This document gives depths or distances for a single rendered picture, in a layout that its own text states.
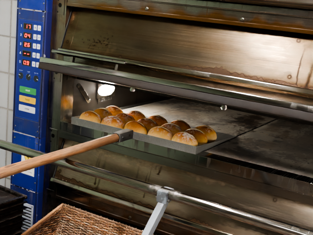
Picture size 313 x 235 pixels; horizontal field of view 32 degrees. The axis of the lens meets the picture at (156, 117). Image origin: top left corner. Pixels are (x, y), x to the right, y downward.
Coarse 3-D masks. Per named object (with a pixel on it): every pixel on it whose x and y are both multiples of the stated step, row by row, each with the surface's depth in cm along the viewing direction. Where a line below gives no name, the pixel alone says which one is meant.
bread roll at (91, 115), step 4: (84, 112) 214; (88, 112) 213; (92, 112) 213; (80, 116) 215; (84, 116) 213; (88, 116) 212; (92, 116) 212; (96, 116) 212; (88, 120) 212; (92, 120) 211; (96, 120) 212; (100, 120) 212
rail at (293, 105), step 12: (48, 60) 199; (60, 60) 197; (96, 72) 189; (108, 72) 186; (120, 72) 184; (168, 84) 175; (180, 84) 172; (192, 84) 170; (228, 96) 164; (240, 96) 163; (252, 96) 161; (300, 108) 154; (312, 108) 152
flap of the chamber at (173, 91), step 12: (60, 72) 196; (72, 72) 193; (84, 72) 191; (120, 84) 186; (132, 84) 181; (144, 84) 179; (156, 84) 177; (180, 96) 173; (192, 96) 170; (204, 96) 168; (216, 96) 166; (240, 108) 173; (252, 108) 160; (264, 108) 159; (276, 108) 157; (288, 108) 156; (300, 120) 172; (312, 120) 152
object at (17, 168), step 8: (112, 136) 191; (80, 144) 176; (88, 144) 179; (96, 144) 182; (104, 144) 186; (56, 152) 166; (64, 152) 168; (72, 152) 171; (80, 152) 175; (24, 160) 155; (32, 160) 157; (40, 160) 159; (48, 160) 162; (56, 160) 166; (0, 168) 147; (8, 168) 149; (16, 168) 151; (24, 168) 153; (32, 168) 157; (0, 176) 146
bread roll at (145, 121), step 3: (138, 120) 212; (141, 120) 210; (144, 120) 210; (147, 120) 209; (150, 120) 209; (153, 120) 210; (144, 123) 209; (147, 123) 209; (150, 123) 209; (153, 123) 209; (156, 123) 210; (147, 126) 208; (150, 126) 208; (153, 126) 208; (156, 126) 209; (147, 129) 208
